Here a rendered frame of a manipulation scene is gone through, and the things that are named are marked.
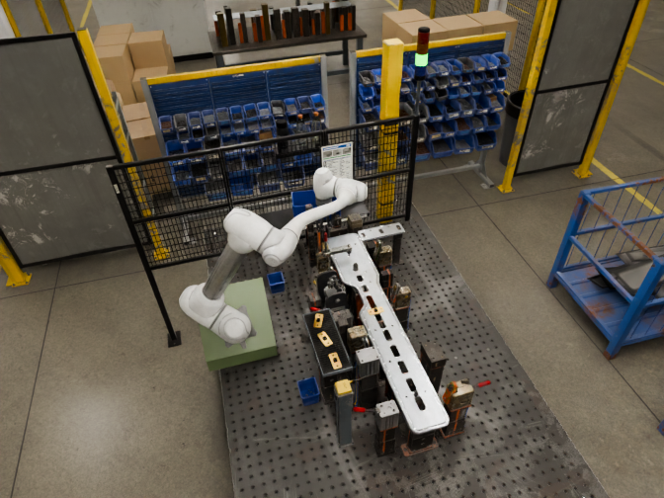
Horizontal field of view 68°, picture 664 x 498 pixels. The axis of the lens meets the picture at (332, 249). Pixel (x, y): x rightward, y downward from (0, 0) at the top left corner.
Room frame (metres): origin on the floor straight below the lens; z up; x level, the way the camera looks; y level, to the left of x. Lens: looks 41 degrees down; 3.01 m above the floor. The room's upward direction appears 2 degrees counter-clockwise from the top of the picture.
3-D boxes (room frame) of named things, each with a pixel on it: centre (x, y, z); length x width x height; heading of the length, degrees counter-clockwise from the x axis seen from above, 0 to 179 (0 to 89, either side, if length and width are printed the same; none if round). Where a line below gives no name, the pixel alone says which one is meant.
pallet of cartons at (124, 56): (6.18, 2.34, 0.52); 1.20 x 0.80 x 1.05; 11
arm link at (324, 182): (2.18, 0.02, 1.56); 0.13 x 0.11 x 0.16; 70
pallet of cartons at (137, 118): (4.80, 2.10, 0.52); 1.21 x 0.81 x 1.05; 18
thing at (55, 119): (3.29, 2.15, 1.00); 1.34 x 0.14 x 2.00; 104
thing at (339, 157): (2.78, -0.05, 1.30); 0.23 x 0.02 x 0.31; 105
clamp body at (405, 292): (1.87, -0.37, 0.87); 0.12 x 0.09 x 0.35; 105
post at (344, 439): (1.21, -0.03, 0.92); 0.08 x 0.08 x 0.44; 15
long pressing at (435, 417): (1.75, -0.23, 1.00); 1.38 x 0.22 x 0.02; 15
